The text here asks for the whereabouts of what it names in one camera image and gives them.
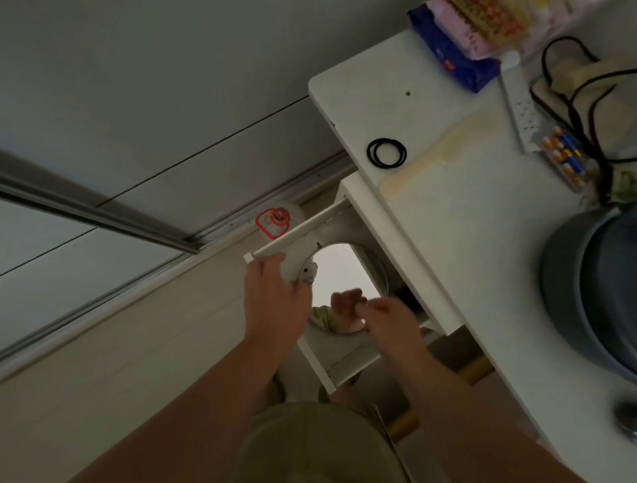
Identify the person's left hand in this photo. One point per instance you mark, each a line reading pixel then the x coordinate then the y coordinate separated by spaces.
pixel 276 303

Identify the person's right hand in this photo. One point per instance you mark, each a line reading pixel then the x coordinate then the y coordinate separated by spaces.
pixel 395 328

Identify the person's right fingers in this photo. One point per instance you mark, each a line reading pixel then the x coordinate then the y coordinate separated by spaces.
pixel 375 307

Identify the person's left fingers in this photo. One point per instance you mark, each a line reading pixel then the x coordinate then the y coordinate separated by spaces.
pixel 263 261

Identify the white drawer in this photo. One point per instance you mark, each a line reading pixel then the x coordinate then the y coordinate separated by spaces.
pixel 343 356

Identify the person's left forearm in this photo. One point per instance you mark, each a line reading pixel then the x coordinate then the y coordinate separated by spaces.
pixel 209 413

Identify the person's right forearm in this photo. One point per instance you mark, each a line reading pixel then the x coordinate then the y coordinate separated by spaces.
pixel 463 423

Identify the clear container with red lid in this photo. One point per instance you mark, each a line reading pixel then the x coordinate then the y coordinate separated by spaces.
pixel 276 219

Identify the small grey figure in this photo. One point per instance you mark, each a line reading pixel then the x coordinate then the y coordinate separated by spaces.
pixel 309 272

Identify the round mirror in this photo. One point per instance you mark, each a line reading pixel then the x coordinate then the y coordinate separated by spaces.
pixel 343 268

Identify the green shorts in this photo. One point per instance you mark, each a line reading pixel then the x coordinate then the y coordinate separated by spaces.
pixel 313 443

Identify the cream plastic comb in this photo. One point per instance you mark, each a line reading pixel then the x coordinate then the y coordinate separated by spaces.
pixel 438 154

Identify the grey plastic basin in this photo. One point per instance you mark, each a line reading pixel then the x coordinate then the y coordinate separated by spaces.
pixel 582 293

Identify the pack of batteries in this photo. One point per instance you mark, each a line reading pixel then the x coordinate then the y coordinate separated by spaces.
pixel 565 157

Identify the white power strip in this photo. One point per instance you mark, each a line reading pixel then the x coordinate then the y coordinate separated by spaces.
pixel 520 107

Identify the blue packet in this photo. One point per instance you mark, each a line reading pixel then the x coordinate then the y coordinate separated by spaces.
pixel 448 59

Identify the dark round object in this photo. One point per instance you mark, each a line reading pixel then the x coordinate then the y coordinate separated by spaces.
pixel 628 420

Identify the beige box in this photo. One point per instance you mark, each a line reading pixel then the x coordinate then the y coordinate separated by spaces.
pixel 567 74

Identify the pink patterned packet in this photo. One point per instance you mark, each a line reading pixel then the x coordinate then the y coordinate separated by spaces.
pixel 485 25

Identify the metal sliding door rail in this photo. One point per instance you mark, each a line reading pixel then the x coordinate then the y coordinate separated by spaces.
pixel 99 214

